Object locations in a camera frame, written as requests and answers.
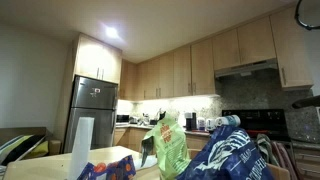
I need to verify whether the black metal stand bar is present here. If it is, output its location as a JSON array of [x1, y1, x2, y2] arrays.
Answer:
[[292, 95, 320, 110]]

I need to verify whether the ceiling light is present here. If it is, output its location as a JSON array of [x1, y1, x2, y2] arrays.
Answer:
[[103, 24, 121, 41]]

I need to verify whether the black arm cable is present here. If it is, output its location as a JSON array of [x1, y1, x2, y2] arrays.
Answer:
[[294, 0, 320, 32]]

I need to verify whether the blue orange snack packet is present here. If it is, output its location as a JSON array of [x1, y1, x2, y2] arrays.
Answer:
[[77, 154, 137, 180]]

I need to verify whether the blue potato chips bag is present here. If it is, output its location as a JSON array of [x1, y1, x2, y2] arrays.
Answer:
[[176, 124, 276, 180]]

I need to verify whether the white teal canister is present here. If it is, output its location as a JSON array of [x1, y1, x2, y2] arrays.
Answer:
[[214, 114, 242, 128]]

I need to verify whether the light wood wall cabinet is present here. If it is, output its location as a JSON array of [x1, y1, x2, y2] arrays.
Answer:
[[119, 38, 217, 101], [73, 33, 123, 84], [212, 15, 278, 71], [269, 5, 314, 91]]

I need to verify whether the black microwave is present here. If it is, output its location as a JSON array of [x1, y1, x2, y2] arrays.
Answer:
[[115, 114, 130, 124]]

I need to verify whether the yellow pillow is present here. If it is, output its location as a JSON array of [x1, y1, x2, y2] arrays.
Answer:
[[24, 139, 50, 159]]

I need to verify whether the striped pillow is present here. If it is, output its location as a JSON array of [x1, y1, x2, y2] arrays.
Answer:
[[0, 134, 46, 166]]

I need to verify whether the steel range hood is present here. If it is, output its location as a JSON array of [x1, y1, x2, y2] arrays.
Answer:
[[214, 58, 279, 79]]

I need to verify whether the green popcorn bag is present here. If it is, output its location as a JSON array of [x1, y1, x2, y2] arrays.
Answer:
[[140, 113, 192, 180]]

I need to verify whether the black kitchen stove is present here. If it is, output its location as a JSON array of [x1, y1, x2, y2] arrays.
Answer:
[[221, 108, 296, 180]]

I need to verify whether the striped hanging towel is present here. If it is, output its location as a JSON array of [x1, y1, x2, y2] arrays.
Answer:
[[255, 133, 278, 166]]

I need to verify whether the stainless steel refrigerator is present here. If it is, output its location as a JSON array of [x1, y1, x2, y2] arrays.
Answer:
[[63, 74, 119, 154]]

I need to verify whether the light wood base cabinet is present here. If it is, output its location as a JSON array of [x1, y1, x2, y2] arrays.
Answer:
[[113, 123, 211, 153]]

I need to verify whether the white paper towel roll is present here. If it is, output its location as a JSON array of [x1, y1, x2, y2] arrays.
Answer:
[[68, 116, 95, 180]]

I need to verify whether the black coffee maker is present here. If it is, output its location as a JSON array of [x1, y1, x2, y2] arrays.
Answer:
[[184, 111, 198, 132]]

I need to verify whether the pink hanging towel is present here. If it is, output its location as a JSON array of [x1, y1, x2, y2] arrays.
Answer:
[[271, 139, 301, 180]]

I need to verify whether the brown sofa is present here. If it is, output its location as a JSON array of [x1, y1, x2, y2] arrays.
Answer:
[[0, 126, 63, 164]]

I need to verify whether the wooden drawer cabinet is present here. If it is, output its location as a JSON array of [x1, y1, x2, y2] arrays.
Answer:
[[291, 139, 320, 180]]

